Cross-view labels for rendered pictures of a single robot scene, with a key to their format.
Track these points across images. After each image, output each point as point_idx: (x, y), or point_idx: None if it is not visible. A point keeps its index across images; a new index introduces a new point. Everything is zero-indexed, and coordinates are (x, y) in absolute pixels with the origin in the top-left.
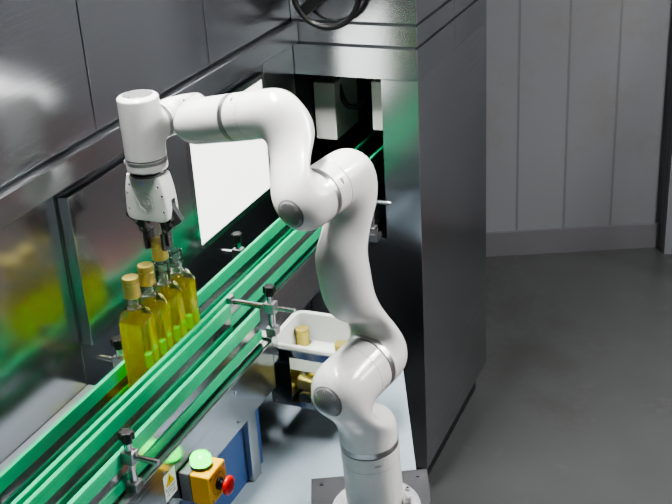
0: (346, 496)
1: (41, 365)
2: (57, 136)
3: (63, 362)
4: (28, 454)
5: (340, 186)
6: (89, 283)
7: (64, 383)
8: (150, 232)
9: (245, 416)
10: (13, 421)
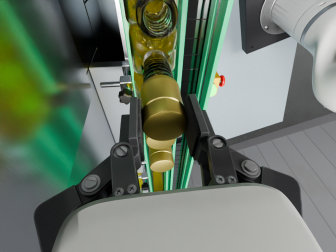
0: (277, 21)
1: (96, 142)
2: None
3: (90, 114)
4: (148, 164)
5: None
6: (71, 139)
7: (94, 104)
8: (142, 143)
9: None
10: (109, 146)
